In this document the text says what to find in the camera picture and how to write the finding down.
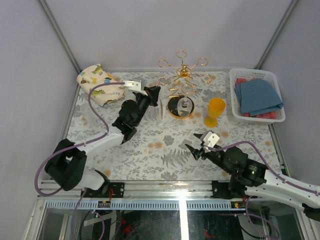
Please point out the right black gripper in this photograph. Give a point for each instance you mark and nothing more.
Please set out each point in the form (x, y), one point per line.
(195, 152)

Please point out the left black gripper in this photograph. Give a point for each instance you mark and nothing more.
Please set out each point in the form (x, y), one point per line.
(153, 92)

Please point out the slim clear champagne flute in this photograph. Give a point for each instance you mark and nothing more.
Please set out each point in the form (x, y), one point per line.
(155, 114)

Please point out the gold wine glass rack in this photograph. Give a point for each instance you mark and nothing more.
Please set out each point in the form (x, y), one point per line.
(183, 74)

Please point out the short clear wine glass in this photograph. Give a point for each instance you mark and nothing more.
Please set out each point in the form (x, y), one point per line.
(184, 105)

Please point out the yellow plastic goblet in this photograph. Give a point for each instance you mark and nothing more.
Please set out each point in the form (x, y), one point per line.
(216, 107)

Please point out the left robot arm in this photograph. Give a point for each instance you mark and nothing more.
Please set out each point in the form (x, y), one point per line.
(66, 166)

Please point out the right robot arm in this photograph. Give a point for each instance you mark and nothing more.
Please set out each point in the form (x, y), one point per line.
(249, 177)

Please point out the floral table mat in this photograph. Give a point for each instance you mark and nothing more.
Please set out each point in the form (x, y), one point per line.
(158, 152)

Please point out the dinosaur print cloth bag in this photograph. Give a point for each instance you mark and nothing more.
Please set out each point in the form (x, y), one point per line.
(93, 76)

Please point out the clear glass near left edge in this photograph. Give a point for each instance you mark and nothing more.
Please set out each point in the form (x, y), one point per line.
(86, 112)

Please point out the white plastic basket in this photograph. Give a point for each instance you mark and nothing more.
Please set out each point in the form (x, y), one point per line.
(255, 97)

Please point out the blue folded cloth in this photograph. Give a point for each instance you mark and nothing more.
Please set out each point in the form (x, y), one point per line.
(257, 96)

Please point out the red cloth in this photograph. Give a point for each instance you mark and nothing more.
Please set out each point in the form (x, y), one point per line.
(265, 115)

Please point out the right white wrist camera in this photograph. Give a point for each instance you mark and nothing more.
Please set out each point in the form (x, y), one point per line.
(209, 140)

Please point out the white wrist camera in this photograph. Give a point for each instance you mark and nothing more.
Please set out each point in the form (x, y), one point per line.
(136, 86)
(209, 140)

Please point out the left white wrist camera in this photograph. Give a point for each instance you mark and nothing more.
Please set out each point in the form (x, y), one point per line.
(136, 86)

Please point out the aluminium front rail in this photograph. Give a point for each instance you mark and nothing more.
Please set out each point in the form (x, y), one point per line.
(145, 195)

